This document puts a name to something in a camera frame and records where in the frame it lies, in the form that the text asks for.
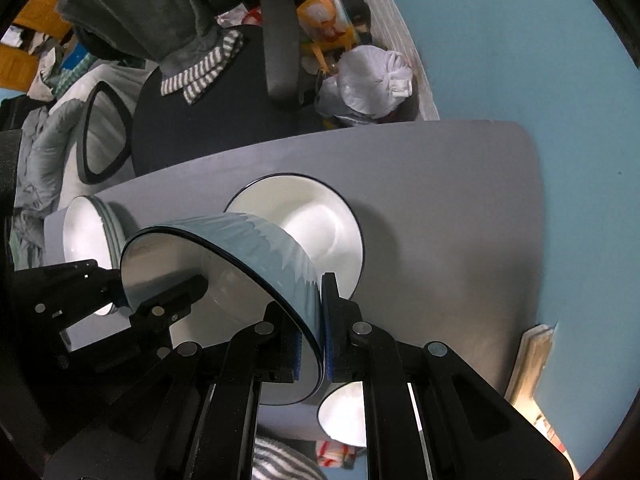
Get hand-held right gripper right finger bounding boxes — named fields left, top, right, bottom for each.
left=321, top=273, right=572, bottom=480

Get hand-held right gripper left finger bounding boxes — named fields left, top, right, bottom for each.
left=44, top=304, right=304, bottom=480

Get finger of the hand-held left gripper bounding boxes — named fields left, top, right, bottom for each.
left=129, top=275, right=209, bottom=361
left=14, top=259, right=128, bottom=361

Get white plate with black rim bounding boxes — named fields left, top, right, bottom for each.
left=62, top=195, right=113, bottom=317
left=102, top=200, right=125, bottom=272

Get white bowl with black rim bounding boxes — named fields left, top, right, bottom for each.
left=316, top=380, right=371, bottom=447
left=224, top=174, right=367, bottom=302
left=119, top=211, right=327, bottom=407

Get grey striped blanket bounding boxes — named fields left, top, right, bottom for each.
left=252, top=436, right=323, bottom=480

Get colourful packet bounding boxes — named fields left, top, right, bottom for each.
left=314, top=439, right=357, bottom=472

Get grey duvet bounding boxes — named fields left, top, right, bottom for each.
left=11, top=95, right=101, bottom=272

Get black office chair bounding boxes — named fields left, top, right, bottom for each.
left=80, top=0, right=322, bottom=187

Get wooden board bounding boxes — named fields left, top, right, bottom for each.
left=505, top=324, right=557, bottom=413

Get green checkered cloth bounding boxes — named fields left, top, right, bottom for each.
left=54, top=55, right=97, bottom=97

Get wooden wardrobe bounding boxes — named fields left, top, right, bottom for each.
left=0, top=0, right=68, bottom=92

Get white tied bundle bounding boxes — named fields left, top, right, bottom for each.
left=319, top=44, right=417, bottom=126

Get grey hooded sweater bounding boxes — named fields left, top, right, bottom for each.
left=56, top=0, right=244, bottom=106

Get yellow bag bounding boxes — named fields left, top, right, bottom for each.
left=296, top=0, right=362, bottom=73

